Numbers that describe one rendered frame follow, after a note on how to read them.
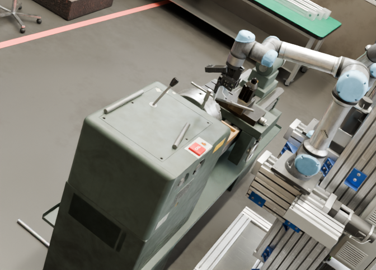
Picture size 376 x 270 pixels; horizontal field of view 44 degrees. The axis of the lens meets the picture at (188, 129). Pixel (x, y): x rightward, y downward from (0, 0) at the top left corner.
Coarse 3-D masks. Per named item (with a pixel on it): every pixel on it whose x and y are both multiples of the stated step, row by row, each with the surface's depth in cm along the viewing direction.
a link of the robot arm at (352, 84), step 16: (352, 64) 195; (352, 80) 185; (368, 80) 191; (336, 96) 192; (352, 96) 187; (336, 112) 195; (320, 128) 202; (336, 128) 200; (304, 144) 210; (320, 144) 205; (304, 160) 208; (320, 160) 208
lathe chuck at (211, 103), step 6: (186, 90) 250; (192, 90) 249; (198, 90) 250; (198, 96) 243; (204, 96) 246; (210, 96) 248; (210, 102) 245; (216, 102) 249; (210, 108) 243; (216, 108) 246; (216, 114) 245
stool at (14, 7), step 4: (12, 0) 474; (16, 0) 474; (12, 4) 476; (16, 4) 496; (20, 4) 501; (0, 8) 482; (4, 8) 481; (12, 8) 478; (16, 8) 490; (20, 8) 506; (4, 12) 475; (8, 12) 478; (12, 12) 480; (16, 12) 483; (20, 12) 486; (0, 16) 469; (16, 16) 477; (28, 16) 489; (32, 16) 490; (36, 16) 492; (40, 16) 494; (16, 20) 475; (20, 20) 474; (36, 20) 496; (40, 20) 496; (20, 24) 469; (24, 28) 472
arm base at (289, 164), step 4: (296, 152) 230; (292, 156) 232; (296, 156) 229; (288, 160) 233; (292, 160) 231; (288, 164) 232; (292, 164) 229; (288, 168) 231; (292, 168) 229; (292, 172) 229; (296, 172) 228; (296, 176) 228; (300, 176) 228; (304, 176) 228; (308, 176) 229; (312, 176) 231; (304, 180) 229; (308, 180) 231
